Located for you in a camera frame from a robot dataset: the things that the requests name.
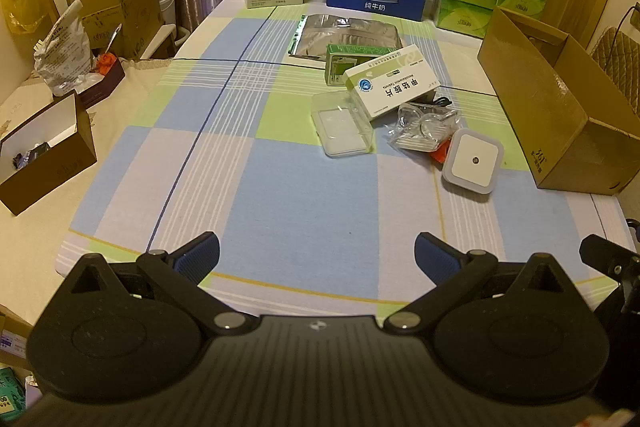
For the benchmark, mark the silver foil bag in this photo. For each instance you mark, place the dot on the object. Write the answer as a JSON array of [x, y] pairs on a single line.
[[345, 37]]

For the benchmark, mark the white square night light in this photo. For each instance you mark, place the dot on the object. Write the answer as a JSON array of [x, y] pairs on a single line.
[[472, 159]]

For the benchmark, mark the brown cardboard box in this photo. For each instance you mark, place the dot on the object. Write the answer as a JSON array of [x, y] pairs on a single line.
[[545, 107]]

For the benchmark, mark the crumpled white bag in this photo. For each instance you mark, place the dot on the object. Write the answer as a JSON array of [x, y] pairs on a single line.
[[62, 52]]

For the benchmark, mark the small green box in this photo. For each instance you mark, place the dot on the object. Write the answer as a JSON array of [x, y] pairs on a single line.
[[337, 64]]

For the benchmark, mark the green packet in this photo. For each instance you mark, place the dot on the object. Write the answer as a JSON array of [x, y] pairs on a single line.
[[10, 397]]

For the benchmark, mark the brown open gift box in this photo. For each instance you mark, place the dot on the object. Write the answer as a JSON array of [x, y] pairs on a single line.
[[60, 157]]

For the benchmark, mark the small orange object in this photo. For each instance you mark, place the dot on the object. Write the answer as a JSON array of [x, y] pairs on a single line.
[[440, 153]]

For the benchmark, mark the white medicine box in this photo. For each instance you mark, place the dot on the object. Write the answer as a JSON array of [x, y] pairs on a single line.
[[392, 82]]

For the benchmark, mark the clear plastic bag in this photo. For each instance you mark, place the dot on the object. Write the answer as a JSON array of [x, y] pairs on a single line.
[[422, 127]]

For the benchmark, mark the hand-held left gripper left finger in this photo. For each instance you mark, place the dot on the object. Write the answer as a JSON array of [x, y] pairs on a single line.
[[200, 253]]

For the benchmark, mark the dark maroon box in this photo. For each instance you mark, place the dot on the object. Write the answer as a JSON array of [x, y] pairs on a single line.
[[102, 87]]

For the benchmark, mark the open tall cardboard box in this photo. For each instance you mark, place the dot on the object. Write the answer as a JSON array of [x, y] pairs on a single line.
[[135, 2]]

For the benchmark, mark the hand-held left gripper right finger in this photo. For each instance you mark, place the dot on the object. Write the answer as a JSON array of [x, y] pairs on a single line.
[[435, 257]]

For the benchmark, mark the orange toy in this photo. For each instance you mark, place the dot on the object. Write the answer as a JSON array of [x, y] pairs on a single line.
[[106, 63]]

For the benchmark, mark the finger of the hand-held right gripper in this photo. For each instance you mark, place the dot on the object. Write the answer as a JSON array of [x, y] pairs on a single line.
[[605, 254]]

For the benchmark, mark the clear plastic case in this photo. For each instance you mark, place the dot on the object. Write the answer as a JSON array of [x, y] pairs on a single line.
[[342, 127]]

